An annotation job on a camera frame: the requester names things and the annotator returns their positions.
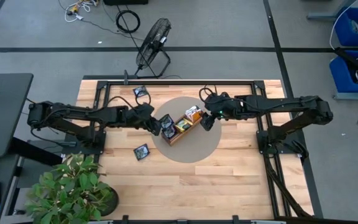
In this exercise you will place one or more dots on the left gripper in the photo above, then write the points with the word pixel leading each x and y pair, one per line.
pixel 143 114

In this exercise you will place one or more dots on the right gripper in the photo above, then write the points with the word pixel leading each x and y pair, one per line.
pixel 217 107

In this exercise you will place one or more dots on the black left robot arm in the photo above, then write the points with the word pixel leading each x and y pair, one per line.
pixel 82 113

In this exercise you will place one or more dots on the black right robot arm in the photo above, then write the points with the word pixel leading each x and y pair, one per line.
pixel 275 107

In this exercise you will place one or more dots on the wooden tea organizer box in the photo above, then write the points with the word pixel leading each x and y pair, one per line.
pixel 179 138

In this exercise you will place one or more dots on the round beige mat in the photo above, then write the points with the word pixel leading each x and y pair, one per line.
pixel 191 149

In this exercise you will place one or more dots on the black floor fan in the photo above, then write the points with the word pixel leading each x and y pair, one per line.
pixel 152 43

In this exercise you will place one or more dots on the black plant pot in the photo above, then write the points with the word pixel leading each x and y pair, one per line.
pixel 112 202

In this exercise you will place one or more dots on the green potted plant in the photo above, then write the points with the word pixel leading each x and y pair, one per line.
pixel 70 189

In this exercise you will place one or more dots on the black equipment case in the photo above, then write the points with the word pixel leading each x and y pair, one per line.
pixel 126 2

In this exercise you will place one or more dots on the blue storage bin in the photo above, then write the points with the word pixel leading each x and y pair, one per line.
pixel 342 34
pixel 340 77

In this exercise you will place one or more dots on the grey desk leg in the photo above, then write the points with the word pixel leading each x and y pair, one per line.
pixel 322 15

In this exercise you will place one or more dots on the black stand bar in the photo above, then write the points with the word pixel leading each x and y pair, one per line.
pixel 353 62

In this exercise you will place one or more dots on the black desk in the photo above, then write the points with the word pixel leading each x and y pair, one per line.
pixel 5 118

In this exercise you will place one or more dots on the black aluminium table frame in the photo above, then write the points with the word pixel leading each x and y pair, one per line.
pixel 182 82

